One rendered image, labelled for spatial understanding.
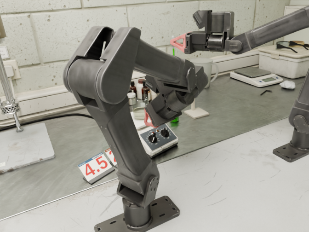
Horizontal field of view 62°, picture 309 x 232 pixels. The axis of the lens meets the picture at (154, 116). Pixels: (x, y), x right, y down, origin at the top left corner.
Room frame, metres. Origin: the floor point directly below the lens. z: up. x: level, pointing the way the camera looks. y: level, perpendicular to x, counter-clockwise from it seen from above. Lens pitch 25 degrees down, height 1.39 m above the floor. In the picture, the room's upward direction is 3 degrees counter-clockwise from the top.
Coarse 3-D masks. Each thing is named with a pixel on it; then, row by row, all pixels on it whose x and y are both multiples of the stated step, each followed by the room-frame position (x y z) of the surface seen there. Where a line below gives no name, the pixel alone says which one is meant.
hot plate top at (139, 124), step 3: (132, 114) 0.87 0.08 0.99; (132, 117) 0.85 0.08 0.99; (135, 120) 0.82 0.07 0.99; (135, 123) 0.80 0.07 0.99; (138, 123) 0.80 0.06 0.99; (141, 123) 0.79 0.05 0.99; (144, 123) 0.79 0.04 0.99; (138, 126) 0.77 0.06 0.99; (141, 126) 0.78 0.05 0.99; (144, 126) 0.79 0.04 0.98
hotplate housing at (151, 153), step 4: (140, 128) 0.79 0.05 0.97; (144, 128) 0.79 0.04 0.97; (148, 128) 0.79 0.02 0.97; (152, 128) 0.79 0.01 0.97; (140, 132) 0.77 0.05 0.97; (172, 132) 0.80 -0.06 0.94; (140, 136) 0.75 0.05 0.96; (176, 136) 0.79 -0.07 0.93; (172, 140) 0.77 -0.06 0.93; (176, 140) 0.77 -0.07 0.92; (144, 144) 0.73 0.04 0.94; (168, 144) 0.75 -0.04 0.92; (172, 144) 0.76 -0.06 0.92; (176, 144) 0.78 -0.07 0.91; (144, 148) 0.73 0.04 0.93; (148, 148) 0.72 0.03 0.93; (160, 148) 0.73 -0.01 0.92; (164, 148) 0.74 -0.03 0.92; (168, 148) 0.75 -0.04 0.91; (148, 152) 0.71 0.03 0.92; (152, 152) 0.71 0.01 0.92; (156, 152) 0.72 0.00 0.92; (160, 152) 0.73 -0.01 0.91; (152, 156) 0.71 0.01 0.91
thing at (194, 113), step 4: (192, 104) 1.06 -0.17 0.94; (192, 108) 1.06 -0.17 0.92; (196, 108) 1.08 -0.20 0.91; (184, 112) 1.05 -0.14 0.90; (188, 112) 1.04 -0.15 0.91; (192, 112) 1.03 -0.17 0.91; (196, 112) 1.03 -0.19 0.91; (200, 112) 1.03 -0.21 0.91; (204, 112) 1.03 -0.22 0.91; (192, 116) 1.00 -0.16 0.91; (196, 116) 0.99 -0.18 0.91; (200, 116) 1.00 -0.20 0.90
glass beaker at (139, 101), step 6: (132, 96) 0.86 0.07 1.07; (138, 96) 0.87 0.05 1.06; (144, 96) 0.87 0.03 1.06; (132, 102) 0.83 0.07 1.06; (138, 102) 0.81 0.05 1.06; (144, 102) 0.81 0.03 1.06; (132, 108) 0.83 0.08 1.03; (138, 108) 0.81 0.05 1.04; (138, 114) 0.81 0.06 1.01; (144, 114) 0.81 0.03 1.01; (138, 120) 0.81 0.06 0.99
